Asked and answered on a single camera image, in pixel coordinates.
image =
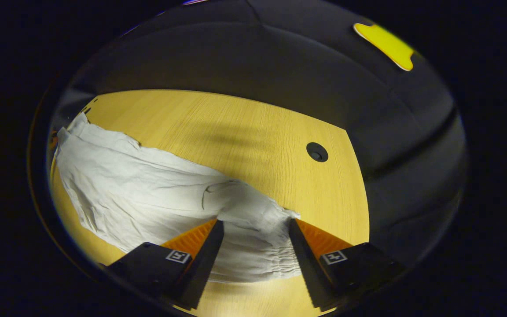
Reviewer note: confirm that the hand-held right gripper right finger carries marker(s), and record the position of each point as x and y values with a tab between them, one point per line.
308	268

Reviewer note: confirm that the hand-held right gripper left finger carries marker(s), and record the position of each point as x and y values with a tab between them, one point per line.
203	264

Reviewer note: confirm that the white jeans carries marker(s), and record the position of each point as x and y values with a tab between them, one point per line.
148	198

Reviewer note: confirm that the black backdrop cloth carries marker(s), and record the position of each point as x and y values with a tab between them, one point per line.
280	66

